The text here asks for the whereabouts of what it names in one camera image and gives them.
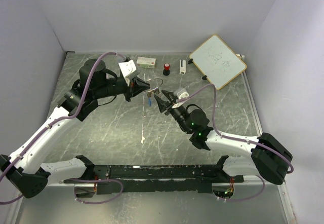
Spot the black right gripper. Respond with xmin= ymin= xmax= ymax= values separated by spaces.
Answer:
xmin=154 ymin=90 xmax=191 ymax=134

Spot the large metal keyring with clips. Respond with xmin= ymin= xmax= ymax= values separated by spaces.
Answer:
xmin=145 ymin=77 xmax=164 ymax=94

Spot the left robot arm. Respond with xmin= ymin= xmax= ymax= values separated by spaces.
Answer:
xmin=1 ymin=58 xmax=150 ymax=198

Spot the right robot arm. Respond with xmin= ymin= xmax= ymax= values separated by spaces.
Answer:
xmin=154 ymin=88 xmax=293 ymax=185

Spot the green white staple box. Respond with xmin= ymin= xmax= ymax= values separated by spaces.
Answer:
xmin=137 ymin=57 xmax=156 ymax=68

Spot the red black stamp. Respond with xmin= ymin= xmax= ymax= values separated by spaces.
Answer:
xmin=163 ymin=63 xmax=170 ymax=76

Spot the white stapler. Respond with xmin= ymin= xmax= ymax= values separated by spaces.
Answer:
xmin=179 ymin=59 xmax=186 ymax=74

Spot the yellow framed whiteboard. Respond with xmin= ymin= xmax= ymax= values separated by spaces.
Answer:
xmin=189 ymin=34 xmax=247 ymax=90

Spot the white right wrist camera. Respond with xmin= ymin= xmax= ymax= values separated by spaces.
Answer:
xmin=172 ymin=88 xmax=189 ymax=108

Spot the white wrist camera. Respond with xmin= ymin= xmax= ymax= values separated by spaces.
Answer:
xmin=172 ymin=88 xmax=189 ymax=108
xmin=118 ymin=60 xmax=140 ymax=80

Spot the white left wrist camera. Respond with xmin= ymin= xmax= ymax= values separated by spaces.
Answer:
xmin=118 ymin=60 xmax=140 ymax=80

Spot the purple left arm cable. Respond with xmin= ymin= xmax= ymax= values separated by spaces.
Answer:
xmin=0 ymin=52 xmax=129 ymax=205

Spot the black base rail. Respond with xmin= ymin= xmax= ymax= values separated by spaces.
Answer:
xmin=63 ymin=164 xmax=245 ymax=196

